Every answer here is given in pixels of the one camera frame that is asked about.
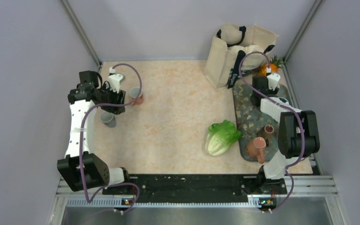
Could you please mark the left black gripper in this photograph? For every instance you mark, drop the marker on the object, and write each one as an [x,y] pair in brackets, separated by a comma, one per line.
[118,98]

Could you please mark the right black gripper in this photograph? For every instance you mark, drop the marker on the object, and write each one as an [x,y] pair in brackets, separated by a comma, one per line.
[275,92]

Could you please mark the grey blue mug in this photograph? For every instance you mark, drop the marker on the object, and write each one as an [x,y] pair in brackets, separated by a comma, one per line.
[108,119]

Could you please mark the pink mug small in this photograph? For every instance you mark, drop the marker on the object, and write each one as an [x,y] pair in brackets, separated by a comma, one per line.
[136,94]

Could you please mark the pink mug large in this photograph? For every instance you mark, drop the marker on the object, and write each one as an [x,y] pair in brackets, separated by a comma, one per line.
[255,149]

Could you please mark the dark teal mug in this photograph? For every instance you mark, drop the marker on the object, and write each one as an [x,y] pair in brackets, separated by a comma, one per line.
[284,100]

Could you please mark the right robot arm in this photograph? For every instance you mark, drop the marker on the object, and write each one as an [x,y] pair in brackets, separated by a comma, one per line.
[297,134]

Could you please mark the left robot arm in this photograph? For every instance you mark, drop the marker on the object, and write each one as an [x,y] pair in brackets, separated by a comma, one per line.
[81,167]

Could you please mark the brown mug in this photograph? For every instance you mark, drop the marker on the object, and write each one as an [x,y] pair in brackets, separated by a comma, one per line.
[266,133]

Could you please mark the toy pineapple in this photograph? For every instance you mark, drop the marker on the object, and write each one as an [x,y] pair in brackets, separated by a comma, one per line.
[275,64]

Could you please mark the floral grey tray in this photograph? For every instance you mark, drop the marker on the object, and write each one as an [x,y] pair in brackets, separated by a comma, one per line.
[249,120]

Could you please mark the beige canvas tote bag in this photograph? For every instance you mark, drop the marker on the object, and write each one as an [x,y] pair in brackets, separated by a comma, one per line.
[235,47]

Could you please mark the toy lettuce head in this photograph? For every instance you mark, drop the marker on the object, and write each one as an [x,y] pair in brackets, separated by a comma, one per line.
[221,136]

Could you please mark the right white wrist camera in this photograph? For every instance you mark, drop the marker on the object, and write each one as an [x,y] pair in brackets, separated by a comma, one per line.
[273,79]

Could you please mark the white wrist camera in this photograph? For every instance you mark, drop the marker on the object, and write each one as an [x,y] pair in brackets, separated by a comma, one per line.
[114,79]
[273,79]

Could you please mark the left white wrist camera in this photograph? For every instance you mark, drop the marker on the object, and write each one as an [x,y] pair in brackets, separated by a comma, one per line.
[114,79]

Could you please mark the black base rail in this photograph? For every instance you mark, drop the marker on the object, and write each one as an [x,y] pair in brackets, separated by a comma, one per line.
[198,188]

